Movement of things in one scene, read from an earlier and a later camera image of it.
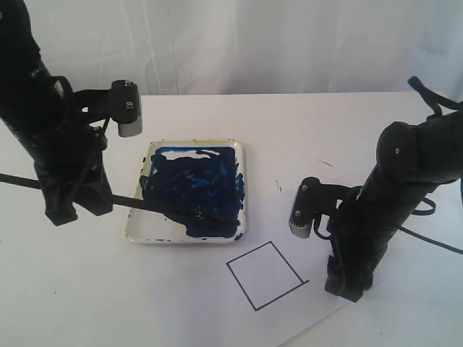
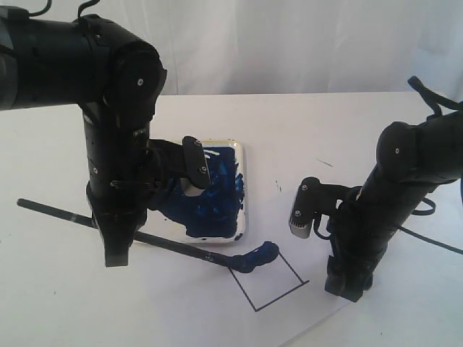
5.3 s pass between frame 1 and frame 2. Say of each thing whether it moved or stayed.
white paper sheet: stayed
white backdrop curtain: stayed
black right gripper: stayed
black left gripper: moved
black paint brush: moved
